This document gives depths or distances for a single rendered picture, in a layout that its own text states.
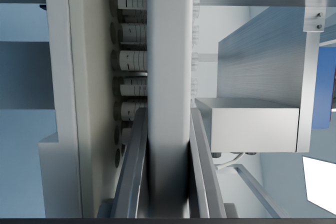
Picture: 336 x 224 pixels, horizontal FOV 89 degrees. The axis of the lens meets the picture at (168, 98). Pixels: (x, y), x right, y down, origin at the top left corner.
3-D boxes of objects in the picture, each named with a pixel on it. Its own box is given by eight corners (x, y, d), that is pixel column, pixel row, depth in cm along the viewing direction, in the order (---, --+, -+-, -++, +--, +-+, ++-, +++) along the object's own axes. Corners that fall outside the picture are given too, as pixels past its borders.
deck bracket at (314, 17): (304, 31, 36) (325, 31, 36) (306, 5, 35) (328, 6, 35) (301, 32, 37) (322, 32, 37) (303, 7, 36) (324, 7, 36)
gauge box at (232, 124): (210, 153, 39) (296, 153, 40) (211, 107, 38) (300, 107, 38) (193, 127, 61) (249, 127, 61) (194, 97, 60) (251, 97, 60)
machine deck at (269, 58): (292, 152, 39) (309, 152, 40) (306, -24, 35) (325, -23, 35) (214, 108, 101) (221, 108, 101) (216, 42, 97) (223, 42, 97)
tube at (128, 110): (92, 100, 13) (193, 101, 13) (92, 117, 13) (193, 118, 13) (84, 103, 11) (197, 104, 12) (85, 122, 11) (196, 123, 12)
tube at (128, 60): (89, 51, 12) (195, 53, 12) (90, 69, 12) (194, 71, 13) (80, 48, 11) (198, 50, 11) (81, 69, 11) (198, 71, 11)
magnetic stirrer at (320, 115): (300, 135, 42) (336, 135, 42) (308, 46, 40) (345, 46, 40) (256, 117, 62) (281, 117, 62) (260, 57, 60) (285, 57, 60)
